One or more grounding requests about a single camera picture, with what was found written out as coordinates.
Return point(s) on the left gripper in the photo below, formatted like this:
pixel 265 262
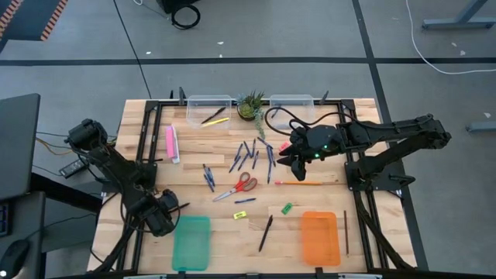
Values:
pixel 160 222

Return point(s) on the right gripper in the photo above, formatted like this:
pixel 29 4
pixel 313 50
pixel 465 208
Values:
pixel 321 139

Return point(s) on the pink eraser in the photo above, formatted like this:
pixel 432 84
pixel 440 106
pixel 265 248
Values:
pixel 284 145

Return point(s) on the orange pencil with pink eraser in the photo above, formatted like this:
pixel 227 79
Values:
pixel 310 183

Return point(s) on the black pen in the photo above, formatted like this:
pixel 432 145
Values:
pixel 184 205
pixel 213 115

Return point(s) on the green eraser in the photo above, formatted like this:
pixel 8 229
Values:
pixel 286 208

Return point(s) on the yellow-green eraser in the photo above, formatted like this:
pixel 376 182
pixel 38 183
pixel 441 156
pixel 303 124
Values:
pixel 240 215

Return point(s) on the dark grey click pen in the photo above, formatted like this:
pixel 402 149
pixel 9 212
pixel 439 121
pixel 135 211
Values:
pixel 266 233

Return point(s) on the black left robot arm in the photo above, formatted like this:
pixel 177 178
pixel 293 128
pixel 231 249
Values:
pixel 116 166

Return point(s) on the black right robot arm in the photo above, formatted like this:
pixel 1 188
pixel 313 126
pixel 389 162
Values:
pixel 387 131

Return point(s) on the teal plastic bin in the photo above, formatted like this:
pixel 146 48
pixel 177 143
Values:
pixel 191 244

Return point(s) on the clear plastic bin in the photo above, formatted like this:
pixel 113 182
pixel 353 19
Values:
pixel 197 116
pixel 298 110

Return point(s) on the potted succulent plant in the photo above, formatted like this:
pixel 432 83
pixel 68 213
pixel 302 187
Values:
pixel 250 108

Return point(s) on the pink stapler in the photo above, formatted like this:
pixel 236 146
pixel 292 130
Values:
pixel 170 143

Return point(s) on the orange plastic bin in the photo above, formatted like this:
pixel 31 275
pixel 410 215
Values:
pixel 321 238

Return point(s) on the brown pencil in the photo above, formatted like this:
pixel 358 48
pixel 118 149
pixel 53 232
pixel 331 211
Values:
pixel 346 232

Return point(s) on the yellow pen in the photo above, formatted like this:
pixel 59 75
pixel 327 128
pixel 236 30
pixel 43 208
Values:
pixel 215 122

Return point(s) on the black power adapter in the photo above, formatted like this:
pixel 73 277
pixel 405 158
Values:
pixel 73 167

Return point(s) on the dark grey desk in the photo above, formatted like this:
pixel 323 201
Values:
pixel 23 217

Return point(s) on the black computer mouse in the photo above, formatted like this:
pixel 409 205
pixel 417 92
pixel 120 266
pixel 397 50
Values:
pixel 13 257

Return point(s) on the dark grey monitor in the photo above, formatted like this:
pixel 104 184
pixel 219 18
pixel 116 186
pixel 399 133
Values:
pixel 17 147

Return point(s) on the grey table foot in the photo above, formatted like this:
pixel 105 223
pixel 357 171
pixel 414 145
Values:
pixel 482 126

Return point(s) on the black box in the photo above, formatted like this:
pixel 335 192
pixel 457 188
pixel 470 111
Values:
pixel 170 4

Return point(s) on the grey table leg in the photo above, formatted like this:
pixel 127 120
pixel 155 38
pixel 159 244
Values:
pixel 445 24

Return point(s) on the hazard-striped floor mat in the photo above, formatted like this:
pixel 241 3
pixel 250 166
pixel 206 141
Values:
pixel 27 19

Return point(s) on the black aluminium table frame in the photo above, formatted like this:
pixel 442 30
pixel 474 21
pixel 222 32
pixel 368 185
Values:
pixel 149 128

